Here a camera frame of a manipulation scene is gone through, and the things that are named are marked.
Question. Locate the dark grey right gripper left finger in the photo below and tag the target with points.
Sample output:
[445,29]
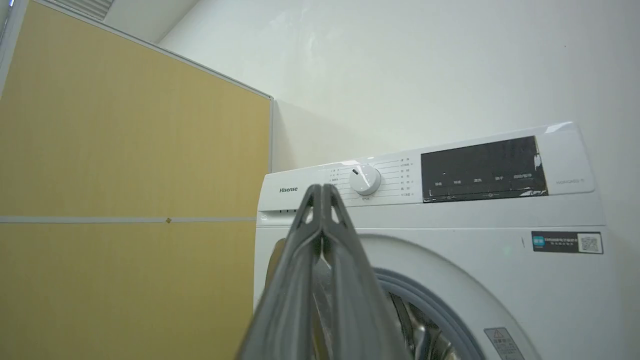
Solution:
[290,290]

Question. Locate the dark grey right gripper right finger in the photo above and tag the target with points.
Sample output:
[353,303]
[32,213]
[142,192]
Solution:
[352,295]

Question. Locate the grey rubber door gasket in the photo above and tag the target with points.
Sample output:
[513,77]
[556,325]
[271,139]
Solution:
[440,320]

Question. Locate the white Hisense washing machine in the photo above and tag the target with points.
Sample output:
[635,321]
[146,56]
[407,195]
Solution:
[480,250]

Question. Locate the white program dial knob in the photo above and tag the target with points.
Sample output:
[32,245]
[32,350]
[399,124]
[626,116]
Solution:
[364,179]

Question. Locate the white warning label sticker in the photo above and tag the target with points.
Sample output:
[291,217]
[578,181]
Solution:
[503,344]

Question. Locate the black display panel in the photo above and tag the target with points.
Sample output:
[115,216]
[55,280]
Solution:
[482,169]

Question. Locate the yellow partition panel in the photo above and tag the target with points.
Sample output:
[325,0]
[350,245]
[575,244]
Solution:
[125,200]

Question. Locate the black QR code sticker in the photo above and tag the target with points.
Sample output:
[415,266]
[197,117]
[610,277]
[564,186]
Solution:
[567,242]

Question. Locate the ceiling air vent grille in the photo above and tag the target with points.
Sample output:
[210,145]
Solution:
[85,7]

